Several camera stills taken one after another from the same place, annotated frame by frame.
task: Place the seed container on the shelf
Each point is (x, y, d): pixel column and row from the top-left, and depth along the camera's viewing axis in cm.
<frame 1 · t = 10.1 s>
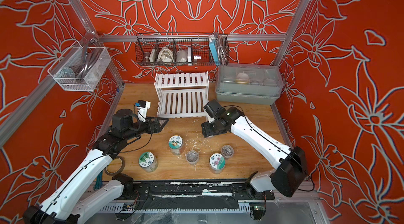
left hand: (162, 118, 73), fingers open
right hand: (204, 131, 76), fingers open
white slatted wooden shelf: (181, 95, 99), point 13 cm above the table
grey lidded storage box: (248, 84, 99), point 17 cm above the table
seed jar tree lid: (148, 162, 76), point 9 cm above the table
seed jar strawberry lid: (175, 142, 83), point 8 cm above the table
seed jar flower lid: (216, 163, 76), point 9 cm above the table
small clear cup centre: (192, 157, 80), point 6 cm above the table
small clear cup right: (227, 150, 83), point 6 cm above the table

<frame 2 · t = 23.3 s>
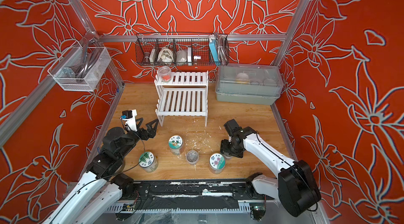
left hand: (150, 118, 72), fingers open
right hand: (222, 152, 81), fingers open
small clear cup red seeds: (165, 73, 81), point 34 cm above the table
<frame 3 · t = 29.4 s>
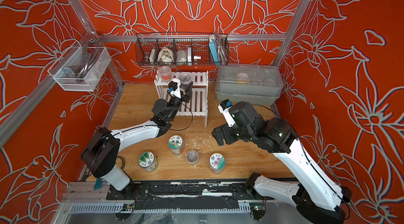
left hand: (186, 79, 73), fingers open
right hand: (217, 130, 60), fingers open
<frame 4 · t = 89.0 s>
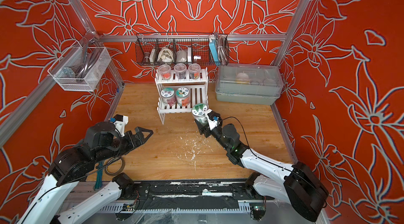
left hand: (147, 134, 63), fingers open
right hand: (198, 115, 74), fingers open
seed jar tree lid: (199, 109, 73), point 28 cm above the table
seed jar strawberry lid: (183, 96, 87), point 21 cm above the table
seed jar flower lid: (168, 97, 87), point 21 cm above the table
small clear cup centre: (194, 70, 83), point 34 cm above the table
